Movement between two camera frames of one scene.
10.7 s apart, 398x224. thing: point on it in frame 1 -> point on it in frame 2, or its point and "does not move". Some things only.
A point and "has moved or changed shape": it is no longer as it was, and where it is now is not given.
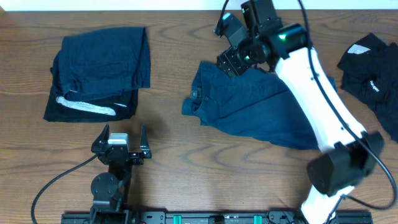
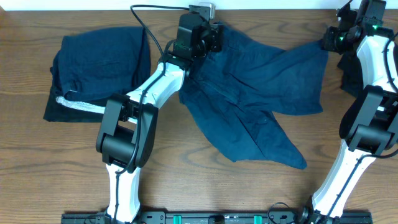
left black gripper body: (134, 156) -> (216, 37)
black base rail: (212, 217) does not move
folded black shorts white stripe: (60, 108) does not move
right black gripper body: (230, 62) -> (328, 40)
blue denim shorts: (254, 100) has moved or changed shape
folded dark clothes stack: (101, 63) does not move
